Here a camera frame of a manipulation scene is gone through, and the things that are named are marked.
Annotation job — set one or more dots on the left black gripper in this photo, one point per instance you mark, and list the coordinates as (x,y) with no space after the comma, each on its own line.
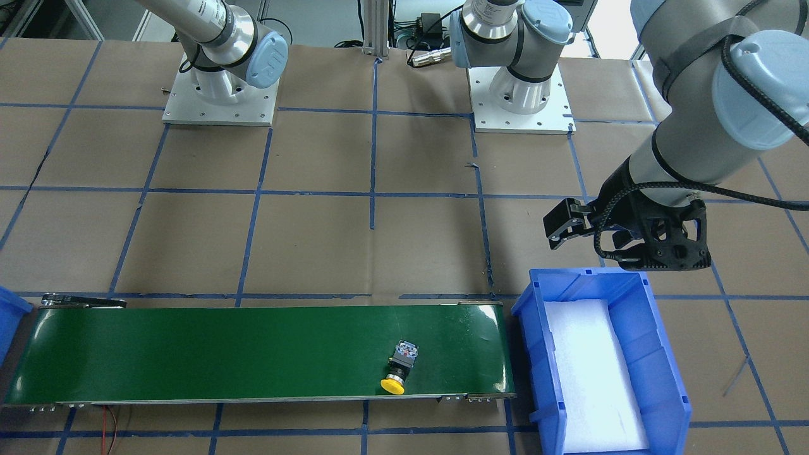
(614,191)

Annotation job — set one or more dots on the yellow push button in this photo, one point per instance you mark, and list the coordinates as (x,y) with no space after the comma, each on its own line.
(400,364)

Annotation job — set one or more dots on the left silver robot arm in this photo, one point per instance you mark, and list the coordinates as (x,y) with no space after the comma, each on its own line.
(733,72)

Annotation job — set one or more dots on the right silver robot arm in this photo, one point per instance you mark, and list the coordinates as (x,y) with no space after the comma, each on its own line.
(232,59)

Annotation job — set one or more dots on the white foam pad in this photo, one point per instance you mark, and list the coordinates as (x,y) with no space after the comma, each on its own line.
(602,412)

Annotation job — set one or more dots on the blue plastic bin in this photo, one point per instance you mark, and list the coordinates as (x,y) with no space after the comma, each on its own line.
(13,309)
(663,402)

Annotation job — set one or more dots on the green conveyor belt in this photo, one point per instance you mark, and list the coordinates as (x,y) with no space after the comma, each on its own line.
(248,355)

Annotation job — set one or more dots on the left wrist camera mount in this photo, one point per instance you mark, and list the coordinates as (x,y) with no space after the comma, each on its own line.
(671,238)

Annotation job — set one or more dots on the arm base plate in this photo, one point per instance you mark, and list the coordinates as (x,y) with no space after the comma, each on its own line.
(221,107)
(503,104)

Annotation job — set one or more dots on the aluminium frame post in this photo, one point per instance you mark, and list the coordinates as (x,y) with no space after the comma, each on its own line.
(376,23)

